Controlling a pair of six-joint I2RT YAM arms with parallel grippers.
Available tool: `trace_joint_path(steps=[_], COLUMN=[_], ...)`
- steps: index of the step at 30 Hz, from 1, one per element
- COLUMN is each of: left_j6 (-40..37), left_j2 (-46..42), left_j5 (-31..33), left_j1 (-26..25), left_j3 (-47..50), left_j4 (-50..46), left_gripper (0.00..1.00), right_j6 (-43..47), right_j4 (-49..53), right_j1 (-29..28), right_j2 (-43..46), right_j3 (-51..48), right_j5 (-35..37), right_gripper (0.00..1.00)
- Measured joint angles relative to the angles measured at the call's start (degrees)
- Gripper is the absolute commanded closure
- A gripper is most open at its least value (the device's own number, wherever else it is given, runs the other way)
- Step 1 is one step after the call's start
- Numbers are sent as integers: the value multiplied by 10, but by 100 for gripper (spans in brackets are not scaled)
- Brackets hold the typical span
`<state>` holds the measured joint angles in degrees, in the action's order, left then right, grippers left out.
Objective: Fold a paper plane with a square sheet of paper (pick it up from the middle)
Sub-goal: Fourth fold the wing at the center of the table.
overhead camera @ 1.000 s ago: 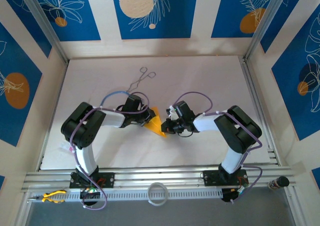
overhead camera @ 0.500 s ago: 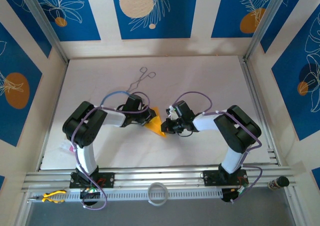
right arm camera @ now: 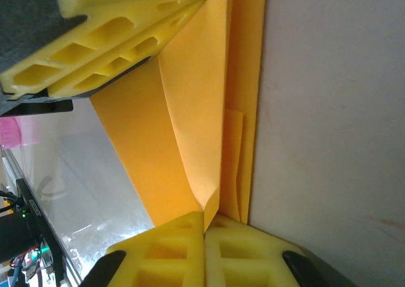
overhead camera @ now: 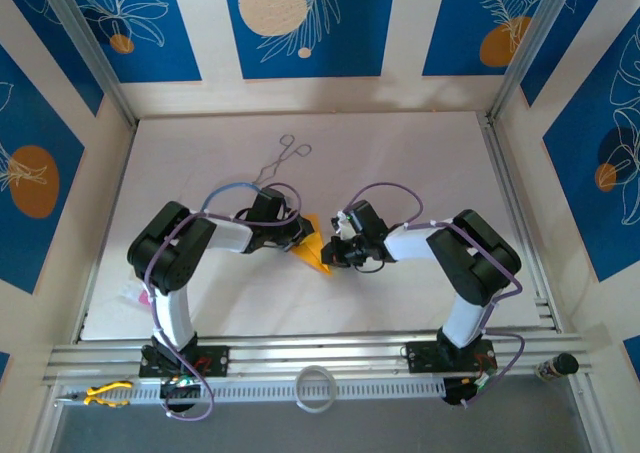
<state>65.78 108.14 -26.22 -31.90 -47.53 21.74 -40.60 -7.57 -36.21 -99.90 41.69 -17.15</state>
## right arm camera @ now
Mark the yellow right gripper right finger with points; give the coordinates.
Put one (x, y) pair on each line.
(246, 258)

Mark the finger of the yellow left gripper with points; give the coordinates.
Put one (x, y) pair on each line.
(95, 30)
(120, 66)

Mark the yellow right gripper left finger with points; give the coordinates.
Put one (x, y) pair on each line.
(164, 255)

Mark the orange square paper sheet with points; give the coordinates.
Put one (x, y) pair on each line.
(190, 109)

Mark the clear bag with pink label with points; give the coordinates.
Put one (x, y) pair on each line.
(12, 133)

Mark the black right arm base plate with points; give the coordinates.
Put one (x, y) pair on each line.
(41, 223)

